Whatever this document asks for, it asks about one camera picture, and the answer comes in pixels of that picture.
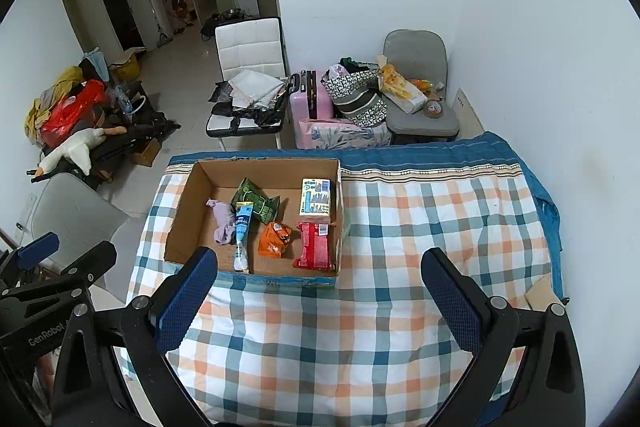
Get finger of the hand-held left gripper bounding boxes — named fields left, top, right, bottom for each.
left=0, top=241, right=119, bottom=308
left=0, top=231, right=61, bottom=288

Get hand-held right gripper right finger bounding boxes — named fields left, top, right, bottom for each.
left=421, top=248, right=587, bottom=427

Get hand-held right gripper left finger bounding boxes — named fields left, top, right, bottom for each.
left=51, top=247, right=219, bottom=427

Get purple sock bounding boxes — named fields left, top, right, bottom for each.
left=206, top=198, right=239, bottom=244

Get blue tube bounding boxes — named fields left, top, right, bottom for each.
left=233, top=201, right=257, bottom=273

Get orange panda snack packet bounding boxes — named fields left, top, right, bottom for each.
left=257, top=221, right=301, bottom=258

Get green snack packet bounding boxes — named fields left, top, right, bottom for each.
left=230, top=177, right=281, bottom=226

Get red snack packet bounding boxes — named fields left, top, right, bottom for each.
left=292, top=221, right=336, bottom=271

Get white blue small carton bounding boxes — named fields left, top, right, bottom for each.
left=298, top=177, right=334, bottom=218

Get grey plastic chair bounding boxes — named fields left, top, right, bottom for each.
left=30, top=172, right=131, bottom=269

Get brown paper piece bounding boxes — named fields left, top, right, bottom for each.
left=524, top=277, right=564, bottom=313

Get white goose plush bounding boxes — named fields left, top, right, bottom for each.
left=32, top=125, right=129, bottom=180

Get checked blanket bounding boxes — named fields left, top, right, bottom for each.
left=125, top=164, right=554, bottom=413

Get small cardboard box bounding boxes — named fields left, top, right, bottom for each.
left=131, top=138, right=163, bottom=167

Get red plastic bag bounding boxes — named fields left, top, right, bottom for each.
left=41, top=79, right=109, bottom=148

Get black folded cart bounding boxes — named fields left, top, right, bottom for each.
left=90, top=107, right=181, bottom=173

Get yellow cloth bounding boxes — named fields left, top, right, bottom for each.
left=25, top=66, right=84, bottom=138

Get white board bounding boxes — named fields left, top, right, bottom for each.
left=452, top=88, right=485, bottom=139

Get light blue cloth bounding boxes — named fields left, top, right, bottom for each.
left=82, top=49, right=109, bottom=80

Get black bag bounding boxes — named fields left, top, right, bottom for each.
left=210, top=99, right=289, bottom=128

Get floral cushion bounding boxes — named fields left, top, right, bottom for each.
left=298, top=117, right=393, bottom=150

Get yellow bin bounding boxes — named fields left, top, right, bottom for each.
left=107, top=54, right=144, bottom=83

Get patterned tote bag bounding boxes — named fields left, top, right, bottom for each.
left=321, top=62, right=389, bottom=127

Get grey plastic mailers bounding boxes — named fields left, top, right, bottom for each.
left=215, top=69, right=286, bottom=108

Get yellow plastic bag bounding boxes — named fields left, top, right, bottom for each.
left=378, top=63, right=409, bottom=98

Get pink suitcase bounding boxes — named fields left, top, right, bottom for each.
left=287, top=70, right=335, bottom=150

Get grey cushioned chair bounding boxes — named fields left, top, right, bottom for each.
left=382, top=29, right=460, bottom=143

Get white padded chair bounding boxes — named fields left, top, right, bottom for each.
left=206, top=17, right=291, bottom=150

